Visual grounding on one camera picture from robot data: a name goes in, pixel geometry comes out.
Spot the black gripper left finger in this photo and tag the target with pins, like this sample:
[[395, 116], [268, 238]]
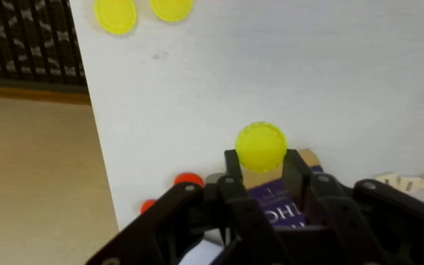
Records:
[[231, 214]]

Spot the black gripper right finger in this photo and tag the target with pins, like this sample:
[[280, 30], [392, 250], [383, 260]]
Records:
[[360, 214]]

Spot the yellow game chip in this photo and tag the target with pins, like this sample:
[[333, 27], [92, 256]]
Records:
[[261, 147], [115, 14], [171, 8]]

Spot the red game chip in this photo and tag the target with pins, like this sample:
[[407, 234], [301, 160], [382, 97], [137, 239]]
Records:
[[148, 204], [189, 178]]

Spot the purple book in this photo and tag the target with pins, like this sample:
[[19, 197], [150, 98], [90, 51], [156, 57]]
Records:
[[280, 206]]

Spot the white side table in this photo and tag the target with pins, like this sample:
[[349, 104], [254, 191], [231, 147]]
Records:
[[271, 73]]

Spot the black floor grille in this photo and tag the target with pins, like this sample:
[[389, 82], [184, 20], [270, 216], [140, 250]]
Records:
[[25, 44]]

